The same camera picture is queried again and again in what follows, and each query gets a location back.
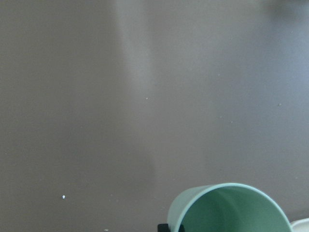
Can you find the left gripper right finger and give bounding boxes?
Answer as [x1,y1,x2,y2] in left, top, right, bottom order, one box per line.
[179,225,185,232]

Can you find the green cup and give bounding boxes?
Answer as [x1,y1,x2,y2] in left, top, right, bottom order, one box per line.
[167,183,292,232]

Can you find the cream rabbit tray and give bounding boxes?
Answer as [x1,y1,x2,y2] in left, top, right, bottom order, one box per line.
[291,218,309,232]

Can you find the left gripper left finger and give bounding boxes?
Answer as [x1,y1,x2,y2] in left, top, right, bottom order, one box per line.
[157,223,169,232]

